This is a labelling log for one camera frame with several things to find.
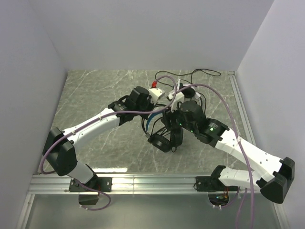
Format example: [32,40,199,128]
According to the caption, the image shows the black headphone cable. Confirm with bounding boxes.
[142,112,178,153]

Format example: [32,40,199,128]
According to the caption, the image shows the black blue headphones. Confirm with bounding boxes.
[142,112,183,153]

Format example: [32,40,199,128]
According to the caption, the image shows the white headphones black cable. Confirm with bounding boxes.
[155,68,221,86]

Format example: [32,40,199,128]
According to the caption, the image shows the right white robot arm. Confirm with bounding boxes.
[162,101,295,204]

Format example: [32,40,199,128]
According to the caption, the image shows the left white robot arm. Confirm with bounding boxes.
[43,86,163,189]

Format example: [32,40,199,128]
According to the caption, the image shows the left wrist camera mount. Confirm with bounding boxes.
[148,81,165,105]

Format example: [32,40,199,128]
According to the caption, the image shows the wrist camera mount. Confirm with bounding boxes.
[166,80,184,113]
[148,81,165,105]

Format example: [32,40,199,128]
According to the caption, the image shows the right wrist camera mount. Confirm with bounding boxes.
[166,80,184,113]

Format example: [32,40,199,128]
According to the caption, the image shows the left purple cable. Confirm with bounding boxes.
[39,75,179,211]

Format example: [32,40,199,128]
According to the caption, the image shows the aluminium right side rail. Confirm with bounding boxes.
[228,71,256,146]

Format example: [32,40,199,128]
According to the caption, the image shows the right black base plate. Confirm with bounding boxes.
[195,176,238,192]

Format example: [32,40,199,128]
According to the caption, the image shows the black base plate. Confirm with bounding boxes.
[195,176,238,192]
[69,177,112,192]

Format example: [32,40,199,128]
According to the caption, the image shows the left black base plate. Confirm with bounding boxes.
[69,177,112,192]

